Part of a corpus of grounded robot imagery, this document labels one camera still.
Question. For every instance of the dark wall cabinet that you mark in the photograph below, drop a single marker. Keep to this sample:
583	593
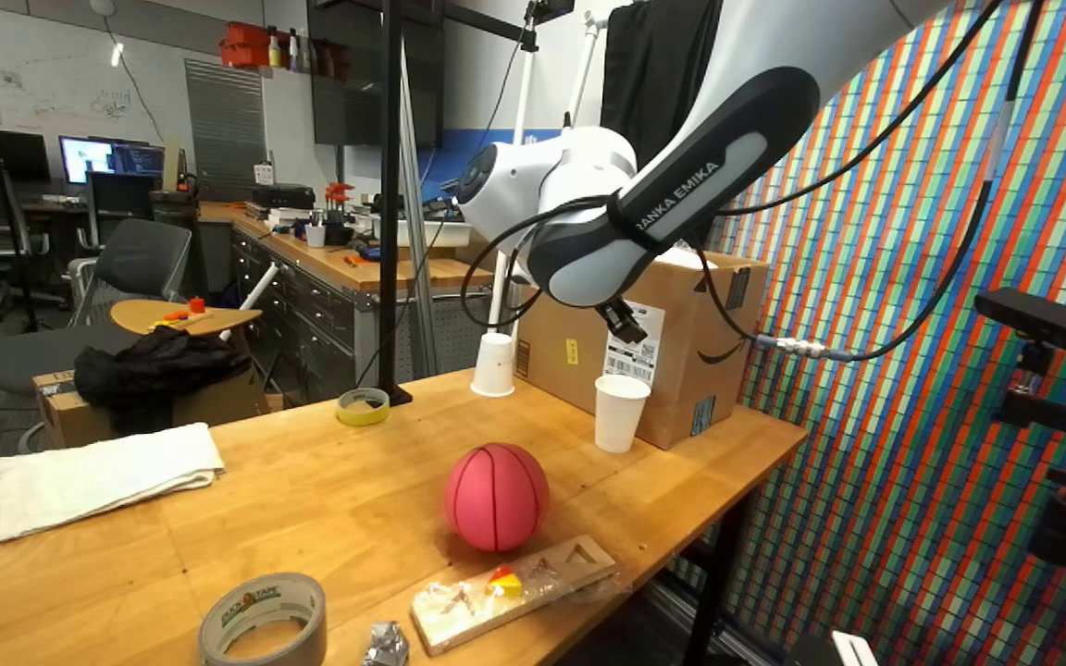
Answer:
355	86

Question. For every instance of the white paper cup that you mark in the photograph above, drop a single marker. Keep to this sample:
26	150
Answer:
624	411

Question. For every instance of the black pole stand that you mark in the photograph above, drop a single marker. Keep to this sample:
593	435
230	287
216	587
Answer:
390	222

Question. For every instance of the large Amazon cardboard box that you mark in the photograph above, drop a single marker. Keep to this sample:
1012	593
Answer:
695	382

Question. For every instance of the grey duct tape roll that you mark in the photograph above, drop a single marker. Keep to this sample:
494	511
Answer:
221	629

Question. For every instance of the red toolbox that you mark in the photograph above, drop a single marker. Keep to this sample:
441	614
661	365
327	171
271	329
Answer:
242	44

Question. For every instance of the lit computer monitor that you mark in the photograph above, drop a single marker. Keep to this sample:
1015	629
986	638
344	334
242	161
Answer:
110	156

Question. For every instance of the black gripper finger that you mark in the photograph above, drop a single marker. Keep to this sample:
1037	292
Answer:
624	320

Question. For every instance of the colourful striped backdrop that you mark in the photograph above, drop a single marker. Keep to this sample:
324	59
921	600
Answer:
906	494

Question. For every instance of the clear yellow tape roll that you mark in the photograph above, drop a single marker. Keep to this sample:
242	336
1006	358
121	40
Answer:
363	411

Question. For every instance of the white tapered cup stack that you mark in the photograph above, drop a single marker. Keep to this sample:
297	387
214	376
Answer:
494	367

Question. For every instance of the grey office chair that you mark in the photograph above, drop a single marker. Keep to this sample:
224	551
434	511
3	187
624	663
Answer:
145	260

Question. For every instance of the white folded towel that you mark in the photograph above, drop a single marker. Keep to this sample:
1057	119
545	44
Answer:
103	473

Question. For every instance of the black curtain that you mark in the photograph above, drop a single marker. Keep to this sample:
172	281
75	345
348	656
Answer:
667	59

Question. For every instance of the small brown cardboard box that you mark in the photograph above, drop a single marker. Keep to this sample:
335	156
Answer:
65	411

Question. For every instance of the black stereo camera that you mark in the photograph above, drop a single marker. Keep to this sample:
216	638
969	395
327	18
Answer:
1046	320

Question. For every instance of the wooden workbench with drawers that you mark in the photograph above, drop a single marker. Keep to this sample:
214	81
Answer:
311	316

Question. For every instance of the pink rubber basketball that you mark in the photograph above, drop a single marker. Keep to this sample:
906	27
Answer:
497	498

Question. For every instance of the black bag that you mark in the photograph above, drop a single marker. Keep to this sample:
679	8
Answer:
157	372

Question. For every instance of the wooden shape puzzle board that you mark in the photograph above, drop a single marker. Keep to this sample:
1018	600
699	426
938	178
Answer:
520	593

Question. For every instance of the small white tag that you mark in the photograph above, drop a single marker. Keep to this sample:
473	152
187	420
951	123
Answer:
852	648

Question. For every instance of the white pole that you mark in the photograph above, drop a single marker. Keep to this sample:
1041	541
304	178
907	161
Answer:
500	299

